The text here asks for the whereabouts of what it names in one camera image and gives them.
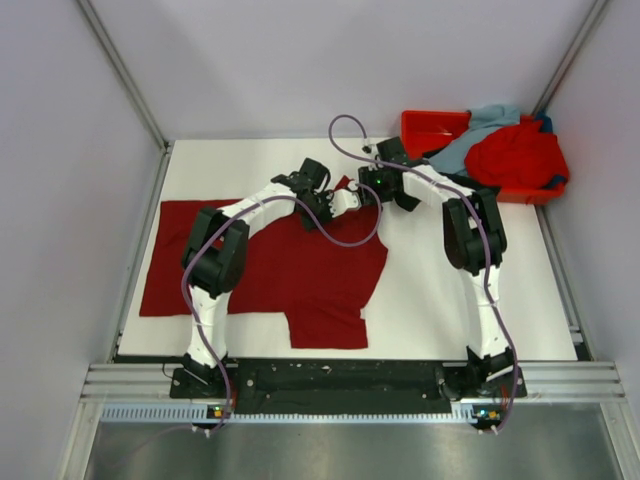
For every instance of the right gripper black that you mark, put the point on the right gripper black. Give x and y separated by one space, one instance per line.
366 175

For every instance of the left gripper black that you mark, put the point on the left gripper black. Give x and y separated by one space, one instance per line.
327 214

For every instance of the dark red t shirt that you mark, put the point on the dark red t shirt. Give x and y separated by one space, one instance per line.
320 280

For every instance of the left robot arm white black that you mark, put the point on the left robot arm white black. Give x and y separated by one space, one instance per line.
215 257

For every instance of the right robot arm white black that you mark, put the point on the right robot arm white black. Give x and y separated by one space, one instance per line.
474 244

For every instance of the black t shirt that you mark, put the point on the black t shirt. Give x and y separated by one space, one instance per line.
480 187

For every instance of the red plastic bin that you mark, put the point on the red plastic bin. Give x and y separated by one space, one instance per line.
425 131

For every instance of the light blue t shirt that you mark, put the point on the light blue t shirt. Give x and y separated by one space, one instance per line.
483 122

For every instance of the bright red t shirt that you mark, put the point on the bright red t shirt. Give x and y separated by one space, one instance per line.
520 157

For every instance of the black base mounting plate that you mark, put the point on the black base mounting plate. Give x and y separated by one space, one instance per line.
339 387

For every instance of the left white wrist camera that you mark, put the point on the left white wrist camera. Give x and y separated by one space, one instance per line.
344 200

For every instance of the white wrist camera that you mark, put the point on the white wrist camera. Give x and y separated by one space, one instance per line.
344 200
369 149

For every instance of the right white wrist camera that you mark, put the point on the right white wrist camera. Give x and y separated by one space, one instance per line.
369 149

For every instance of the right aluminium corner post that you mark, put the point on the right aluminium corner post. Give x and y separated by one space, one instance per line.
587 27

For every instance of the aluminium corner post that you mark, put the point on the aluminium corner post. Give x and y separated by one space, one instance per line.
121 72
587 27

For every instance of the right aluminium side rail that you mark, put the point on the right aluminium side rail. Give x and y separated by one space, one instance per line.
577 330

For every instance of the left aluminium corner post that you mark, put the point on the left aluminium corner post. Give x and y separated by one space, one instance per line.
121 72

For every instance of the grey slotted cable duct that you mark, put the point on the grey slotted cable duct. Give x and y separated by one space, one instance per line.
203 414

